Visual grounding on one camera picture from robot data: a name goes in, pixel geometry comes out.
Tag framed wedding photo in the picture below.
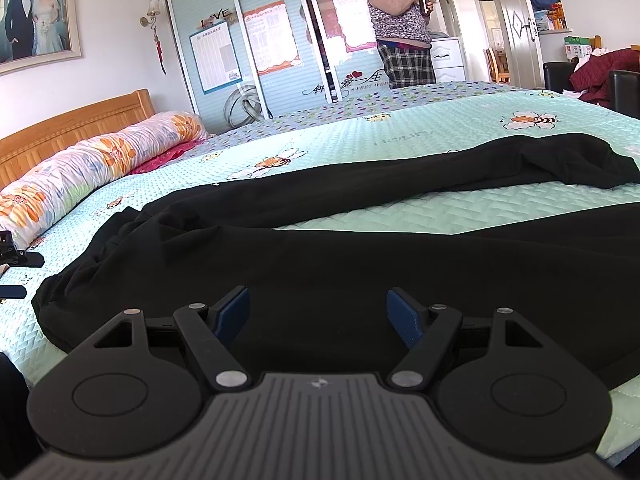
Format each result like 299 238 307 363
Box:
0 0 83 77

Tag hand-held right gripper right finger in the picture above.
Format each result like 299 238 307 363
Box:
386 287 546 391

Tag maroon clothes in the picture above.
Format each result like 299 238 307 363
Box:
570 47 640 109

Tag red cloth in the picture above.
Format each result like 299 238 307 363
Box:
125 140 201 177

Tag wooden headboard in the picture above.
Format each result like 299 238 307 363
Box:
0 88 157 191

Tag orange bordered poster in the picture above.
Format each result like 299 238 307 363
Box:
243 0 301 75

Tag wall lamp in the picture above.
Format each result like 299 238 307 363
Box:
140 0 163 28

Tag dotted bed sheet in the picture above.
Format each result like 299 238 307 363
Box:
215 81 556 133

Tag person's dark clothing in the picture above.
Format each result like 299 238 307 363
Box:
0 352 32 466

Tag floral bolster pillow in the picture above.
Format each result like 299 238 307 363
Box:
0 111 211 251

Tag pink poster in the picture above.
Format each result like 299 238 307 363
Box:
327 0 378 53

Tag green quilted bedspread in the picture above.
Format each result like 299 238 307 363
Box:
0 91 640 461

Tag white wardrobe with sliding doors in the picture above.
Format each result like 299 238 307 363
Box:
157 0 401 136

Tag wooden chair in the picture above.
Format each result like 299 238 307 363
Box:
482 47 512 86

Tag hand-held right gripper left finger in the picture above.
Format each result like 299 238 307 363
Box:
92 286 250 392

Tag green and white box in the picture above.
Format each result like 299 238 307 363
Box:
565 35 594 64

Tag white cabinet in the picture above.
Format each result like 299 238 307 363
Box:
429 35 468 83

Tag white door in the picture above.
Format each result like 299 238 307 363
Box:
487 0 546 90

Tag black chair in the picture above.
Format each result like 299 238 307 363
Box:
607 70 640 119
544 61 582 94

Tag blue bordered wall chart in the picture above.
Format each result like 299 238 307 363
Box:
189 19 244 95

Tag black pants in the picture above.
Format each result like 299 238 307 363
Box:
31 132 640 391

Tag letter wall ornament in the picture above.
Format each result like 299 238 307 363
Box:
200 7 237 29

